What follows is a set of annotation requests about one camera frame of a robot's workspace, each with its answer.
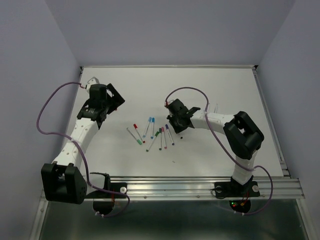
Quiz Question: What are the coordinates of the pink capped pen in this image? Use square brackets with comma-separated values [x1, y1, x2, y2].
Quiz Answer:
[161, 126, 167, 150]

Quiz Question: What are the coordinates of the purple capped pen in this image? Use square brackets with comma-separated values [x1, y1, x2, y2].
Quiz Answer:
[165, 124, 175, 146]

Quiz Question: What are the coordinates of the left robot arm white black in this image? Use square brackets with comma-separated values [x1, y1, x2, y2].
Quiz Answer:
[41, 78, 125, 204]

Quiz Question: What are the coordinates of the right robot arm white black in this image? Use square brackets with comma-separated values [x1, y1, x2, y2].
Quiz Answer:
[166, 99, 265, 195]

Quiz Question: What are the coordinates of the light blue capped pen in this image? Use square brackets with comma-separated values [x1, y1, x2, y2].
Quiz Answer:
[142, 117, 152, 138]

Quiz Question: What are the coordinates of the green tipped white pen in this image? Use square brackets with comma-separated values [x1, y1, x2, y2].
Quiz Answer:
[126, 127, 143, 146]

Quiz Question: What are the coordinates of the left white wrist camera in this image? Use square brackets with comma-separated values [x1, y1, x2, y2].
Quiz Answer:
[85, 77, 100, 93]

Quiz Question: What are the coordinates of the aluminium front rail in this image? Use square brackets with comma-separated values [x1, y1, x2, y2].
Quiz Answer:
[41, 177, 306, 201]

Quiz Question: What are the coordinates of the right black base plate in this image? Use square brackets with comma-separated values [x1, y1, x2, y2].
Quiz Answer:
[210, 181, 261, 215]

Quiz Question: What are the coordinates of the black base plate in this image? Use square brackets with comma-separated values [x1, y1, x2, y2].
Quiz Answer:
[85, 172, 130, 218]
[210, 181, 261, 215]

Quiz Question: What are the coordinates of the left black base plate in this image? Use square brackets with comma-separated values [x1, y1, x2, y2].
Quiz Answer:
[85, 172, 130, 218]

